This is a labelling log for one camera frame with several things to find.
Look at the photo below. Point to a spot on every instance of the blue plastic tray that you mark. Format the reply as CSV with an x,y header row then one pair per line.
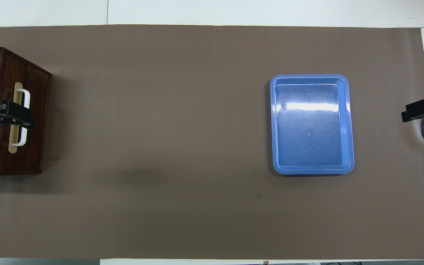
x,y
311,125

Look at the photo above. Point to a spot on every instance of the brown table mat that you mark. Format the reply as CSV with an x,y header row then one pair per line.
x,y
182,147

